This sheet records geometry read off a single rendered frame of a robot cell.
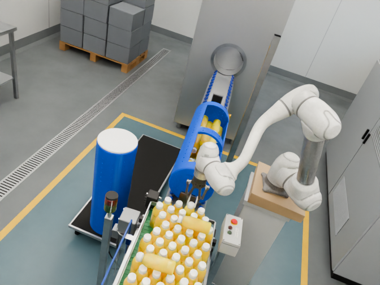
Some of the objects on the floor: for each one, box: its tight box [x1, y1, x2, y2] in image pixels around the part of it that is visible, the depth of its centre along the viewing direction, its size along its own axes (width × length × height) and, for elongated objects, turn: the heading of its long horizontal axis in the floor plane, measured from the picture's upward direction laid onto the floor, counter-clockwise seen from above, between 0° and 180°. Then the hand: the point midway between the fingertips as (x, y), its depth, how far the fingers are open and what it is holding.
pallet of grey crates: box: [59, 0, 155, 74], centre depth 542 cm, size 120×80×119 cm
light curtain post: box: [226, 34, 281, 163], centre depth 340 cm, size 6×6×170 cm
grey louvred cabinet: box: [326, 59, 380, 285], centre depth 355 cm, size 54×215×145 cm, turn 146°
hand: (192, 201), depth 195 cm, fingers closed on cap, 4 cm apart
